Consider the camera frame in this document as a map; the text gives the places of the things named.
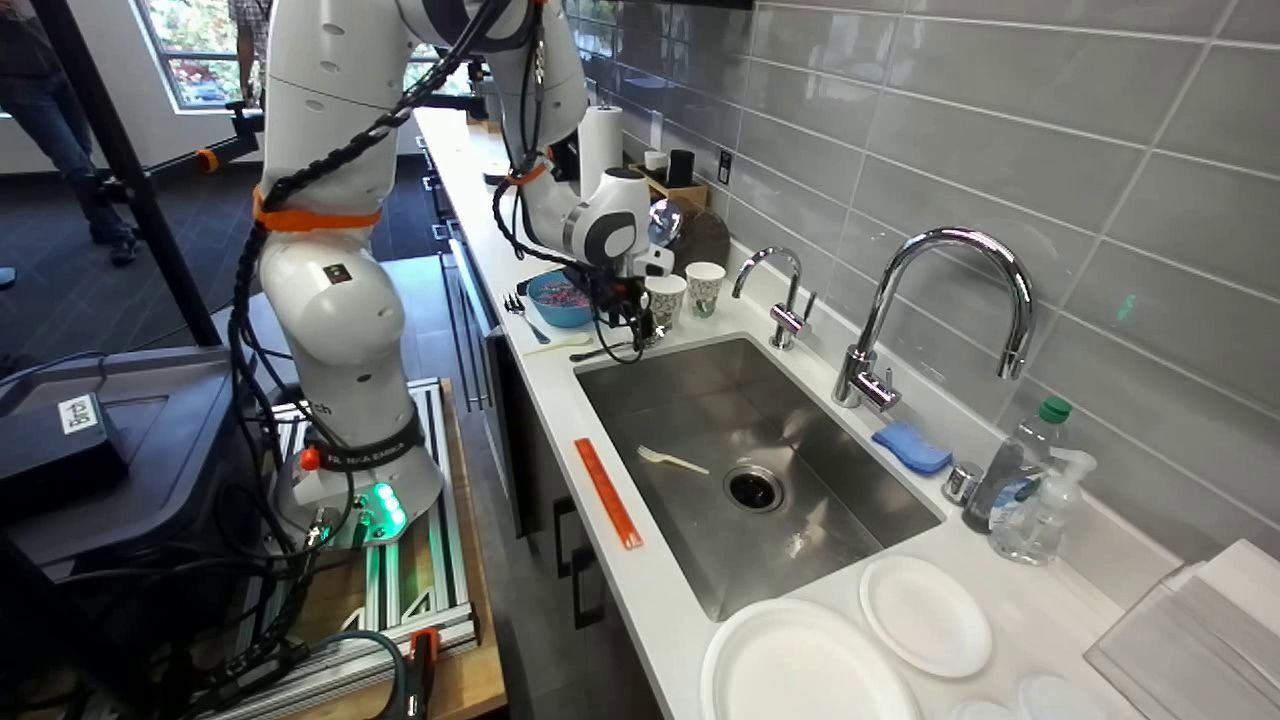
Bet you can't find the grey cart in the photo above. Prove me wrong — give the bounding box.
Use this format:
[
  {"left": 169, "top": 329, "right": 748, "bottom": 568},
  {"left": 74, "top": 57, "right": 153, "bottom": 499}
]
[{"left": 0, "top": 340, "right": 311, "bottom": 580}]

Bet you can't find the white QR code tag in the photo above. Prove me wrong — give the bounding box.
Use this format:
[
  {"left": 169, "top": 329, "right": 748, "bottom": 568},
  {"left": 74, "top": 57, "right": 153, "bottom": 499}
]
[{"left": 52, "top": 391, "right": 105, "bottom": 439}]

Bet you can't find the patterned paper cup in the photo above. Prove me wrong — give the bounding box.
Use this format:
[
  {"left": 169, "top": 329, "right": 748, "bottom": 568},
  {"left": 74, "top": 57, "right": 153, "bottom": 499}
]
[
  {"left": 680, "top": 260, "right": 731, "bottom": 325},
  {"left": 639, "top": 271, "right": 692, "bottom": 340}
]

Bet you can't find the small chrome faucet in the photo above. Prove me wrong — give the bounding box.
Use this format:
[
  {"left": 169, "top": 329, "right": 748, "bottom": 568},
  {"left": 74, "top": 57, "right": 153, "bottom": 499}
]
[{"left": 726, "top": 246, "right": 820, "bottom": 357}]

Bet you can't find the small white plate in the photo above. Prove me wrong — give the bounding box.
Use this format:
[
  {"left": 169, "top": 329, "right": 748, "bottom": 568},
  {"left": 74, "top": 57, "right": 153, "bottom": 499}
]
[{"left": 854, "top": 551, "right": 1000, "bottom": 686}]

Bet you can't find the clear bottle with green cap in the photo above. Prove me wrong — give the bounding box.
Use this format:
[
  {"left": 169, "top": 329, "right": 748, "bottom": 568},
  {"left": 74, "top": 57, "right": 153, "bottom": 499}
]
[{"left": 985, "top": 391, "right": 1101, "bottom": 568}]

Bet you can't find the person in dark clothes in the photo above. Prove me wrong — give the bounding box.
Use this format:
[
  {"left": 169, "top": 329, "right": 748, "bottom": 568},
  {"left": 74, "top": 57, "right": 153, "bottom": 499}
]
[{"left": 0, "top": 0, "right": 144, "bottom": 271}]

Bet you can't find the tall chrome faucet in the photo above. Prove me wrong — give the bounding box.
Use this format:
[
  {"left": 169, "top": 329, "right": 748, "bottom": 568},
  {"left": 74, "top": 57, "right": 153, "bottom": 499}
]
[{"left": 830, "top": 225, "right": 1038, "bottom": 416}]

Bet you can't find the shiny metal pot lid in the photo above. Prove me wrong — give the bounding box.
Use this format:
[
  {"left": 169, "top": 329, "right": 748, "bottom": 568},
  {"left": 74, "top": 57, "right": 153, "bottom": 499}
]
[{"left": 642, "top": 197, "right": 687, "bottom": 251}]

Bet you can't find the orange tape strip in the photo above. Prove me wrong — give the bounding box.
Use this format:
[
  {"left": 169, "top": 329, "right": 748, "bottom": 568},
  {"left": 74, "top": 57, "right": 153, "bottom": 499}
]
[{"left": 572, "top": 436, "right": 647, "bottom": 558}]

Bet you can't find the person in patterned shirt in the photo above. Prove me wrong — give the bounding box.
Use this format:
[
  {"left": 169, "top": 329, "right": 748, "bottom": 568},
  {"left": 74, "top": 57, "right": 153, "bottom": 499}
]
[{"left": 221, "top": 0, "right": 277, "bottom": 114}]

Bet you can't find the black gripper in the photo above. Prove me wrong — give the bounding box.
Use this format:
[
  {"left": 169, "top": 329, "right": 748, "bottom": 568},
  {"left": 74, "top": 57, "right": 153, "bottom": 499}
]
[{"left": 584, "top": 260, "right": 660, "bottom": 357}]

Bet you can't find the black slanted pole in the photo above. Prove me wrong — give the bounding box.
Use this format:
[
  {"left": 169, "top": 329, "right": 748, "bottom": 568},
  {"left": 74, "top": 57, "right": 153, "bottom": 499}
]
[{"left": 26, "top": 0, "right": 223, "bottom": 353}]

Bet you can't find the blue bowl with colourful cereal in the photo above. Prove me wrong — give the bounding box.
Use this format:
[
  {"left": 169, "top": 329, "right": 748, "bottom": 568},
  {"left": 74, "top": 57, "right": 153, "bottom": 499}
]
[{"left": 514, "top": 270, "right": 598, "bottom": 335}]

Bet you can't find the stainless steel sink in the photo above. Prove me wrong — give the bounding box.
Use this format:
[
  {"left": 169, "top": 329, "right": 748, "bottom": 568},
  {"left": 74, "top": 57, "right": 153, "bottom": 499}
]
[{"left": 572, "top": 332, "right": 946, "bottom": 629}]

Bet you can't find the white paper towel roll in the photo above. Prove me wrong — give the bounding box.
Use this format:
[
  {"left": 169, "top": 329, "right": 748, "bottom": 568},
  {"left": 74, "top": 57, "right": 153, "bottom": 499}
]
[{"left": 580, "top": 102, "right": 632, "bottom": 186}]

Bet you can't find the wooden base board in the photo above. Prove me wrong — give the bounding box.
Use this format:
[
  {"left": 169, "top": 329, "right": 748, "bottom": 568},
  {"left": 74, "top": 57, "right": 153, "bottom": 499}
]
[{"left": 284, "top": 395, "right": 513, "bottom": 720}]

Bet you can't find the cream plastic spoon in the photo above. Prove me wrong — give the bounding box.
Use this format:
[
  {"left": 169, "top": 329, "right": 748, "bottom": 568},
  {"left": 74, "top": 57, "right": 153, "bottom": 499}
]
[
  {"left": 632, "top": 439, "right": 715, "bottom": 486},
  {"left": 524, "top": 329, "right": 594, "bottom": 357}
]

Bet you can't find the large white plate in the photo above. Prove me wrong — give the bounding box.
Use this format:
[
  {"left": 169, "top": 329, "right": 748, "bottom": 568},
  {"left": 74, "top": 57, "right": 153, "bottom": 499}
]
[{"left": 695, "top": 595, "right": 923, "bottom": 720}]

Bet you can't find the blue sponge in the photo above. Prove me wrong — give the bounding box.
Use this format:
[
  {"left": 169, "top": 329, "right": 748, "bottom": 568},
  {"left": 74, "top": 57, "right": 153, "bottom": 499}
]
[{"left": 868, "top": 420, "right": 956, "bottom": 480}]

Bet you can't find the silver metal fork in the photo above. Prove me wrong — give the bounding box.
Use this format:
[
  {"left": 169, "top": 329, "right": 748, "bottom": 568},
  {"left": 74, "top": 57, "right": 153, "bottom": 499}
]
[{"left": 499, "top": 291, "right": 550, "bottom": 348}]

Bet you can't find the dark base cabinet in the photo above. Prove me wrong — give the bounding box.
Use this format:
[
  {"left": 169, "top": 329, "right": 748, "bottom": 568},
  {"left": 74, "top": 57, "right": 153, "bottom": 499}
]
[{"left": 419, "top": 165, "right": 672, "bottom": 720}]

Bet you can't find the orange cable strap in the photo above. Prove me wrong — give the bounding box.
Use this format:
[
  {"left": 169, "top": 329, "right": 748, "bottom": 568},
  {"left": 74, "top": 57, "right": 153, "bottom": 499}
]
[
  {"left": 246, "top": 180, "right": 386, "bottom": 240},
  {"left": 499, "top": 158, "right": 555, "bottom": 193}
]

